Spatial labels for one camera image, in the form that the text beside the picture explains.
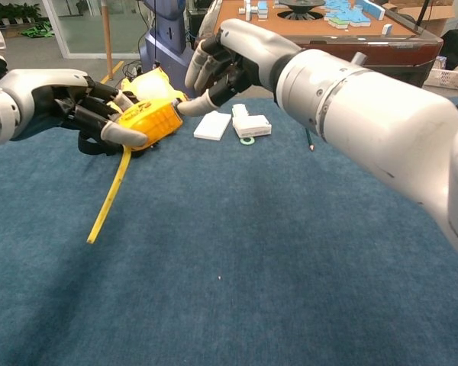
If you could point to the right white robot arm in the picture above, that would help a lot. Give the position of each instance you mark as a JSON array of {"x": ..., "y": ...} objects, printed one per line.
[{"x": 374, "y": 114}]

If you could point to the brown wooden game table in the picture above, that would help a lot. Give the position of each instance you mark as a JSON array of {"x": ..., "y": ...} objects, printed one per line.
[{"x": 366, "y": 42}]

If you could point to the dark green pencil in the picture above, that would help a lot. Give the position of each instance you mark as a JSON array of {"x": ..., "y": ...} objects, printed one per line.
[{"x": 309, "y": 141}]

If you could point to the blue felt table cover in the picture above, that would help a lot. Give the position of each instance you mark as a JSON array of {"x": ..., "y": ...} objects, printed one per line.
[{"x": 229, "y": 248}]

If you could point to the white plastic basket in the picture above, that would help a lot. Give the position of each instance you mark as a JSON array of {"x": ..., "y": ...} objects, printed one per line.
[{"x": 448, "y": 80}]

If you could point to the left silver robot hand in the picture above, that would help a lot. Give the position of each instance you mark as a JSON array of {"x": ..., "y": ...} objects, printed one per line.
[{"x": 61, "y": 91}]

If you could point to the cardboard box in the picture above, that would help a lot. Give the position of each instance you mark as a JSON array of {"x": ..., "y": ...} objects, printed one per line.
[{"x": 435, "y": 15}]

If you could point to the yellow tape measure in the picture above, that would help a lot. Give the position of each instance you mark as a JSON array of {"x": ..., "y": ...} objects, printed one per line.
[{"x": 152, "y": 122}]

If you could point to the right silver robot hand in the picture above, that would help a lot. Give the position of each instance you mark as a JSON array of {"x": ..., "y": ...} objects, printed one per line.
[{"x": 252, "y": 49}]

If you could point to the blue machine base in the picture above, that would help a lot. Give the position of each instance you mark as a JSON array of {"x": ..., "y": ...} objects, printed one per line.
[{"x": 164, "y": 42}]

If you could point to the flat white box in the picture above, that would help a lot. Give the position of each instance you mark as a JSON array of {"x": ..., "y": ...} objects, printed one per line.
[{"x": 213, "y": 126}]

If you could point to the wooden pole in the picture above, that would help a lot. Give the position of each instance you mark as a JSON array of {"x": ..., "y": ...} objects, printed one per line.
[{"x": 107, "y": 38}]

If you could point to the yellow plush toy with harness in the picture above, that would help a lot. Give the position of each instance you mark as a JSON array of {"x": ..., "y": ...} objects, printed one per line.
[{"x": 152, "y": 85}]

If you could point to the potted green plants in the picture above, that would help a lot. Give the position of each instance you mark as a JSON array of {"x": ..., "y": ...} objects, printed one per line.
[{"x": 17, "y": 13}]

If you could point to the small white box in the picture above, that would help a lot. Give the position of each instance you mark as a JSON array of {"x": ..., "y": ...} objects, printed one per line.
[{"x": 252, "y": 126}]

